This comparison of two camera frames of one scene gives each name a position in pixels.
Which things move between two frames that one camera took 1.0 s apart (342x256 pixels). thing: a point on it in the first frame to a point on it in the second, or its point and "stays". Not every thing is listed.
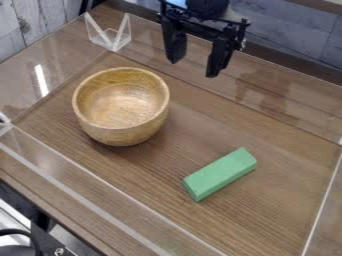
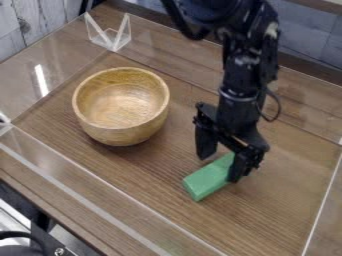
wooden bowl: (120, 104) stays
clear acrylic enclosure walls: (150, 160) stays
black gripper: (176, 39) to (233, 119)
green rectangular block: (220, 174) stays
